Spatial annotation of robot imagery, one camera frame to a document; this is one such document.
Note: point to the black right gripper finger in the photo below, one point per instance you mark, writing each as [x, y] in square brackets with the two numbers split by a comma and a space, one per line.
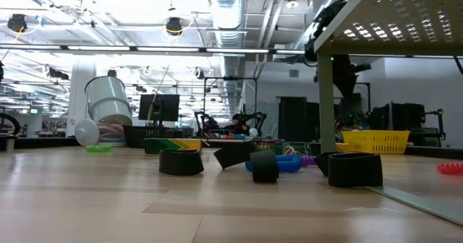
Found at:
[350, 105]

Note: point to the black band loop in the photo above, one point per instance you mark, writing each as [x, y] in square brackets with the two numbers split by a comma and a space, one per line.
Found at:
[181, 163]
[322, 163]
[356, 170]

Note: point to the black cylinder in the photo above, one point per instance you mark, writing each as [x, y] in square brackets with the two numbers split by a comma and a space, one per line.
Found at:
[264, 167]

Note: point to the black block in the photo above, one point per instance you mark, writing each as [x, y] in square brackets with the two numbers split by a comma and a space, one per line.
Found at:
[235, 154]

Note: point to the green cardboard box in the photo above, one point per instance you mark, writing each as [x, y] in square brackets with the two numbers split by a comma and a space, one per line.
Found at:
[173, 146]

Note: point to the black background robot arm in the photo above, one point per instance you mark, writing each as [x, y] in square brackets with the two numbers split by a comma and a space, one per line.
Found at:
[204, 122]

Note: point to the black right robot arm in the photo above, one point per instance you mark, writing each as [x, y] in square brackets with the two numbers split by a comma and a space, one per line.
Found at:
[325, 22]

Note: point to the yellow plastic bin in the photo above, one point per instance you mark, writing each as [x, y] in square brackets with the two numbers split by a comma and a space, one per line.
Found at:
[376, 141]

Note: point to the black cabinet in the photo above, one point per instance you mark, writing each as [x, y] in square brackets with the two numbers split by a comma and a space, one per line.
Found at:
[296, 120]

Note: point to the black equipment rack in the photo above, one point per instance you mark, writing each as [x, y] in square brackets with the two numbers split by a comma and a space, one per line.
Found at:
[405, 116]

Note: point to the green perforated metal shelf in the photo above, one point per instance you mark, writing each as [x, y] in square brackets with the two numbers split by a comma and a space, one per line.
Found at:
[398, 19]

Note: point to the white ball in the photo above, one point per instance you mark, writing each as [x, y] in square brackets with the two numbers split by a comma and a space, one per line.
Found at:
[253, 132]

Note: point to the person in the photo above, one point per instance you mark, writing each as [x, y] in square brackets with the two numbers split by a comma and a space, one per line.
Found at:
[238, 125]

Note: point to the black background monitor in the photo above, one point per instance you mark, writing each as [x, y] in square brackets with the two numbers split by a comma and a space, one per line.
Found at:
[159, 107]

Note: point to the black plastic bin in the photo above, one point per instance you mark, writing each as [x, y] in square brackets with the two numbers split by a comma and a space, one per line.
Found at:
[137, 136]

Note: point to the white cylindrical bucket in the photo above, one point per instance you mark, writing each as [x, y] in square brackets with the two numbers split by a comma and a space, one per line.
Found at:
[108, 98]

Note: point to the white round lid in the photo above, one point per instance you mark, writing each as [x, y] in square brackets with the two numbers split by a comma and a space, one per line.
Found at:
[87, 132]

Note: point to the black ceiling camera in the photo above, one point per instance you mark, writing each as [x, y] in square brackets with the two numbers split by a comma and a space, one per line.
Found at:
[17, 23]
[174, 26]

